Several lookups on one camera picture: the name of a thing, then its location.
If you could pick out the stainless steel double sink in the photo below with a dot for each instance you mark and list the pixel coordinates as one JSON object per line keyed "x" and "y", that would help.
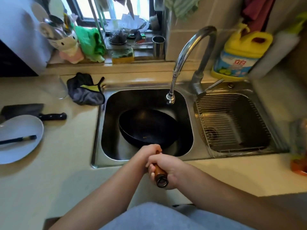
{"x": 112, "y": 150}

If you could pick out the bright green cloth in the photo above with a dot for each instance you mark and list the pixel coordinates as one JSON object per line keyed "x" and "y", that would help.
{"x": 91, "y": 43}

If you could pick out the yellow green sponge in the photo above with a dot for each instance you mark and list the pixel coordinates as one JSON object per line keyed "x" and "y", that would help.
{"x": 122, "y": 56}

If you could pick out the round sink hole cap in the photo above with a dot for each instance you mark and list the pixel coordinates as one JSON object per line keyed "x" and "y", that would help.
{"x": 230, "y": 85}

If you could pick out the dark grey cloth yellow trim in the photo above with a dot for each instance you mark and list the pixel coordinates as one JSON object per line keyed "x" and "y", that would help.
{"x": 81, "y": 93}

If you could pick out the green striped towel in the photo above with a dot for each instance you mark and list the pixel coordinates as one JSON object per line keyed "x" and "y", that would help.
{"x": 184, "y": 7}

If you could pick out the hanging scissors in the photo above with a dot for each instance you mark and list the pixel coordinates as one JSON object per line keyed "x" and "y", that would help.
{"x": 130, "y": 9}

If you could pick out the dark chopsticks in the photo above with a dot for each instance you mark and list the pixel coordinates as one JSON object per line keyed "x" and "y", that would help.
{"x": 19, "y": 139}

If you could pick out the window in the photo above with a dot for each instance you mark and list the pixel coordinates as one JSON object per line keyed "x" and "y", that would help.
{"x": 142, "y": 5}

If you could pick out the person's left forearm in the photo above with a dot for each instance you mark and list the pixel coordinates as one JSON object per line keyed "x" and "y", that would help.
{"x": 103, "y": 201}

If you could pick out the chrome gooseneck faucet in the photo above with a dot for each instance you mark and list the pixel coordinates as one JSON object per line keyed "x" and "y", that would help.
{"x": 197, "y": 83}

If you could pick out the person's right hand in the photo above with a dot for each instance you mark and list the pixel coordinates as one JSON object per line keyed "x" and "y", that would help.
{"x": 172, "y": 170}

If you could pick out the clear drinking glass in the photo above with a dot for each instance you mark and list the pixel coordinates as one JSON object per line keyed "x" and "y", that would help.
{"x": 56, "y": 88}

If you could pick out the small white rice paddle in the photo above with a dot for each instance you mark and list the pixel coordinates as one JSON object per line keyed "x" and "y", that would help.
{"x": 39, "y": 10}

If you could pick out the steel wool scrubber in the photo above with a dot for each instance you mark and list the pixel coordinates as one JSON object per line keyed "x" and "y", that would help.
{"x": 118, "y": 39}

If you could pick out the white spray bottle green top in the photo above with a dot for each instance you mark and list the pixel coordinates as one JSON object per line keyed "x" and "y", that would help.
{"x": 275, "y": 52}

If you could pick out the colourful snack packets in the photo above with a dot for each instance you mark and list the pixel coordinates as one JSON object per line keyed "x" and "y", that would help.
{"x": 298, "y": 141}

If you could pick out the pale blue plate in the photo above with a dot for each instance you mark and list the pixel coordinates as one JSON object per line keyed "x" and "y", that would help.
{"x": 21, "y": 150}

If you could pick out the white plastic bag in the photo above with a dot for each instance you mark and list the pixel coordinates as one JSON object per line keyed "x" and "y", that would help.
{"x": 129, "y": 22}

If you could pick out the cat-shaped utensil holder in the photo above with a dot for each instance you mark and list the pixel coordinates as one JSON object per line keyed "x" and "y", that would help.
{"x": 68, "y": 44}

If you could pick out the large white rice paddle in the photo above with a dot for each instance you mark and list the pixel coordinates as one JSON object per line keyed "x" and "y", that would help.
{"x": 56, "y": 7}

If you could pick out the bunch of metal spoons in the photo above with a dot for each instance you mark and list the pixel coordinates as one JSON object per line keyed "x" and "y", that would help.
{"x": 51, "y": 31}

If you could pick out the steel cup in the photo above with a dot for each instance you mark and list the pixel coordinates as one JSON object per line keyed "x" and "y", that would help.
{"x": 158, "y": 49}

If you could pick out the person's right forearm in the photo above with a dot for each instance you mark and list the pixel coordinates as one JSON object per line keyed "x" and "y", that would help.
{"x": 227, "y": 196}

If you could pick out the person's left hand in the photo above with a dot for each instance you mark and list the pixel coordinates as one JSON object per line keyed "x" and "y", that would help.
{"x": 144, "y": 155}

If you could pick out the dark hanging cup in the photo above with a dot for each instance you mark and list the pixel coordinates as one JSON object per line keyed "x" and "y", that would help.
{"x": 154, "y": 22}

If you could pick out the yellow detergent jug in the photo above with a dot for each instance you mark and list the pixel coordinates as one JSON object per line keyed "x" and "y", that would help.
{"x": 242, "y": 45}

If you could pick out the white black microwave oven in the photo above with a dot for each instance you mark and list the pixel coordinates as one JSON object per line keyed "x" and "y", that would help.
{"x": 21, "y": 33}

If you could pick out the grey shirt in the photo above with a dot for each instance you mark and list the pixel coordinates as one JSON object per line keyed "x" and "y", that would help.
{"x": 156, "y": 217}

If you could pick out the maroon hanging cloth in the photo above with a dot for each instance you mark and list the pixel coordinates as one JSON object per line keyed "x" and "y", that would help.
{"x": 256, "y": 11}

